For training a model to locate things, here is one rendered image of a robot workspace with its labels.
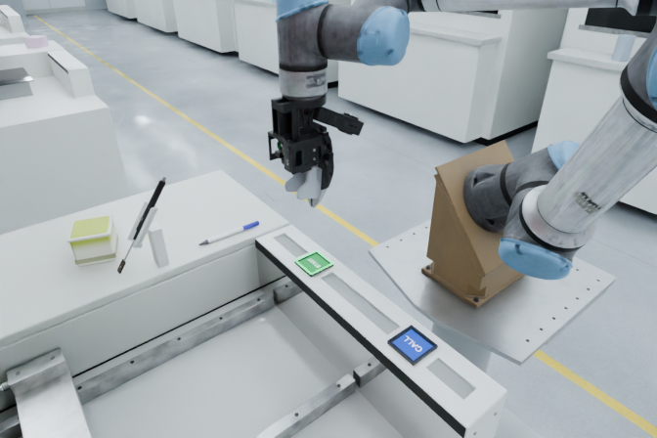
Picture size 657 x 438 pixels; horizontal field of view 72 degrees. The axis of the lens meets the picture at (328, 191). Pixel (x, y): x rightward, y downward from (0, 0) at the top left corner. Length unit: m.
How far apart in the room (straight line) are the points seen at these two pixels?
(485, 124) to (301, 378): 3.33
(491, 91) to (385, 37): 3.31
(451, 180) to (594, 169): 0.39
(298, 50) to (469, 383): 0.54
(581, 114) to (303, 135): 2.75
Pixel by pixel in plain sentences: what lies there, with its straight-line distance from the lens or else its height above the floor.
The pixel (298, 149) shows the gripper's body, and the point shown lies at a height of 1.23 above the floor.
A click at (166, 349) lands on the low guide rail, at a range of 0.94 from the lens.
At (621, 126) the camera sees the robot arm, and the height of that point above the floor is 1.33.
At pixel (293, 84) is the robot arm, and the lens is 0.69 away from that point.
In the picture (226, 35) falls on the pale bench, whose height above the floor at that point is 0.31.
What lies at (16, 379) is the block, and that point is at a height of 0.91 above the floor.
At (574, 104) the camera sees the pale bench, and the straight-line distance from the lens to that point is 3.35.
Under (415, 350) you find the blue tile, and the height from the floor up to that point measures 0.96.
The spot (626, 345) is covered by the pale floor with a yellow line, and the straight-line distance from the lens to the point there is 2.41.
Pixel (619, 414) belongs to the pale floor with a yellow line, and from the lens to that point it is 2.13.
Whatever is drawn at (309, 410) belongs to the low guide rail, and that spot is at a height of 0.85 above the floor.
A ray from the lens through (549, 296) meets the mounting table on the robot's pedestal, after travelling 1.15.
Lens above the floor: 1.52
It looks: 29 degrees down
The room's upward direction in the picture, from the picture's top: straight up
